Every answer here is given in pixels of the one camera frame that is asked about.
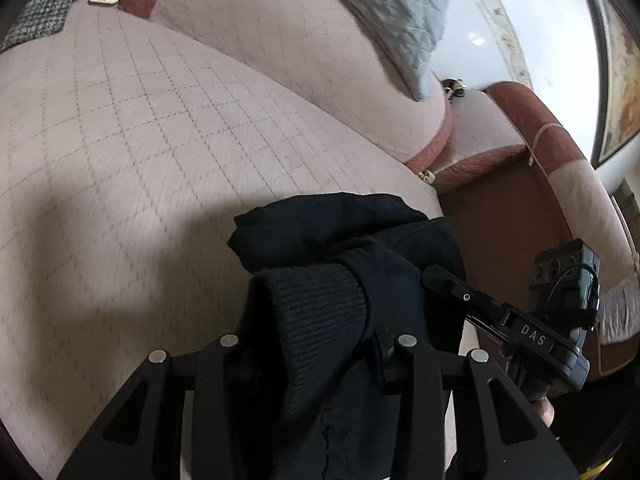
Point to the grey quilted blanket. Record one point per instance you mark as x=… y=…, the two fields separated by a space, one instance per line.
x=400 y=15

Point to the person's right hand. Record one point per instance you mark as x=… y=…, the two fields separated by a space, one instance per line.
x=546 y=412

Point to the framed painting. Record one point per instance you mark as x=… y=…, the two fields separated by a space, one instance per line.
x=622 y=80

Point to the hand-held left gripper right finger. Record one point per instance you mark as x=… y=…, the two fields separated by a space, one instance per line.
x=425 y=385

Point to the grey tweed cloth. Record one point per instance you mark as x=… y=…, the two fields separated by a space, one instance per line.
x=45 y=10

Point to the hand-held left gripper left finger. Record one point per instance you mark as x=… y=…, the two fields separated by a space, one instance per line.
x=210 y=385

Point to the black pants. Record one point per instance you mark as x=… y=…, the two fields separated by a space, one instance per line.
x=310 y=300

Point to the pink quilted sofa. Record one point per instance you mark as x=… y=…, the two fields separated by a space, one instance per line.
x=125 y=160

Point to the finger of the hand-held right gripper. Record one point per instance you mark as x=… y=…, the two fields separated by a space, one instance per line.
x=465 y=296

